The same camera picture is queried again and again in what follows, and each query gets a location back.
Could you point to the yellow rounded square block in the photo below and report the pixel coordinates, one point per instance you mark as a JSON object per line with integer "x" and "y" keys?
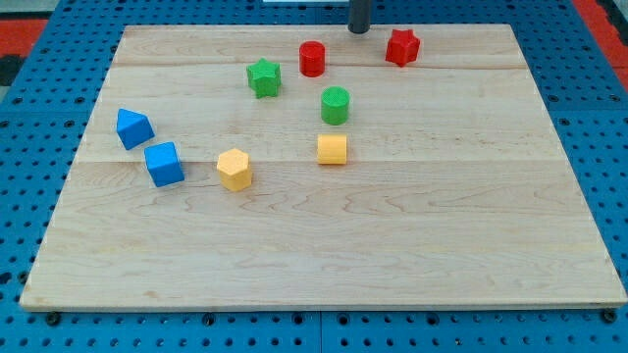
{"x": 332, "y": 149}

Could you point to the light wooden board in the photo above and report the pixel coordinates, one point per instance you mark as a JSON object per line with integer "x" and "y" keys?
{"x": 456, "y": 193}

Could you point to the green cylinder block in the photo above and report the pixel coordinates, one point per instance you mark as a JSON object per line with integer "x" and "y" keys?
{"x": 334, "y": 105}

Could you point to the yellow hexagon block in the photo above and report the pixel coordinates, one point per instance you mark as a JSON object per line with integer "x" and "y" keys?
{"x": 234, "y": 170}

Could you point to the green star block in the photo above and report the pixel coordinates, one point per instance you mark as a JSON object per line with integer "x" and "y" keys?
{"x": 264, "y": 78}

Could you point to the red cylinder block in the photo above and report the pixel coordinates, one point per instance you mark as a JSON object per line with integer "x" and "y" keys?
{"x": 312, "y": 58}

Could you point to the blue cube block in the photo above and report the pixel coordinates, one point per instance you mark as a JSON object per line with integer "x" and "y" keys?
{"x": 163, "y": 163}

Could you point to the red star block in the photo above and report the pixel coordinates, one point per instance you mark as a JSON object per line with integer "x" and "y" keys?
{"x": 403, "y": 47}

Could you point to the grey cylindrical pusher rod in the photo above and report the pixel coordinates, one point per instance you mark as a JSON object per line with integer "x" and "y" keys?
{"x": 359, "y": 16}

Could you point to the blue triangular prism block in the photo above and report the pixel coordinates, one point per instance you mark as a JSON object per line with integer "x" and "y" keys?
{"x": 133, "y": 128}

